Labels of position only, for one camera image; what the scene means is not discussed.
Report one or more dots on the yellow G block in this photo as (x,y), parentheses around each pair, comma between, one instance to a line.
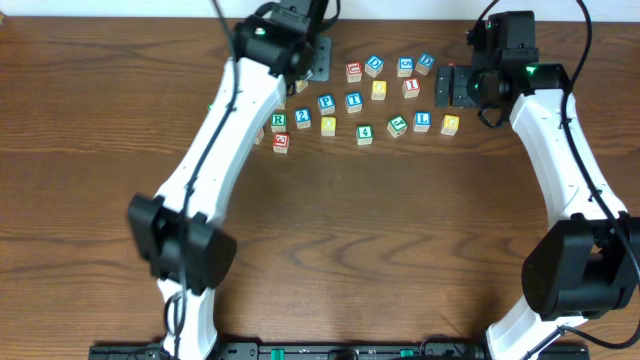
(450,125)

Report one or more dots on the red I block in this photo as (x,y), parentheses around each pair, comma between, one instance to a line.
(410,88)

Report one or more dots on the blue D block right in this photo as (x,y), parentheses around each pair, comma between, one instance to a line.
(424,64)

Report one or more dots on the yellow C block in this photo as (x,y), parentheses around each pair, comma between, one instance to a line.
(301,85)

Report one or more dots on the blue d block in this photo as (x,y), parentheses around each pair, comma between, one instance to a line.
(424,64)
(374,66)

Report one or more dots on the green R block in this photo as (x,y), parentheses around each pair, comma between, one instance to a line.
(278,123)

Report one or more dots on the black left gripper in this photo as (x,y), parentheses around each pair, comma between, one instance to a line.
(321,58)

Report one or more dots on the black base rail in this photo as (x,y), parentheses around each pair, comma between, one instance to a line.
(254,351)

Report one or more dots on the green 4 block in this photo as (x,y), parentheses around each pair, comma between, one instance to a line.
(364,135)

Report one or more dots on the red 3 block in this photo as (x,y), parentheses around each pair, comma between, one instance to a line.
(281,143)

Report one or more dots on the green J block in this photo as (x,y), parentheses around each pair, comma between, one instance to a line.
(397,126)

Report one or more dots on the red u block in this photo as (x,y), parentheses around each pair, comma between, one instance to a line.
(354,72)
(259,137)

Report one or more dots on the blue T block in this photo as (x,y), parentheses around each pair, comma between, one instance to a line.
(354,102)

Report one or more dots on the blue S block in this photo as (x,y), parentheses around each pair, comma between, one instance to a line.
(405,67)

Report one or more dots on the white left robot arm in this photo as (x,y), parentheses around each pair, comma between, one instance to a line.
(178,231)

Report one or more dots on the blue 2 block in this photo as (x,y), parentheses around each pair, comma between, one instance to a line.
(302,118)

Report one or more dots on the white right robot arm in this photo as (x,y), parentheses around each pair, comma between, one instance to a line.
(588,262)

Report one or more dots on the blue P block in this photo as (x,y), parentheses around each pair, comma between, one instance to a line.
(326,104)

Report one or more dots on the yellow o block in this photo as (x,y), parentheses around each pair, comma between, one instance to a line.
(328,126)
(379,90)

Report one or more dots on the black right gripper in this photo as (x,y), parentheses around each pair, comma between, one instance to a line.
(451,86)

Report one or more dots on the red U block left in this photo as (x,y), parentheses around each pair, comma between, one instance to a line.
(259,137)

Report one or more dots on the blue L block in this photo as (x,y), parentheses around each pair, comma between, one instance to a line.
(422,122)

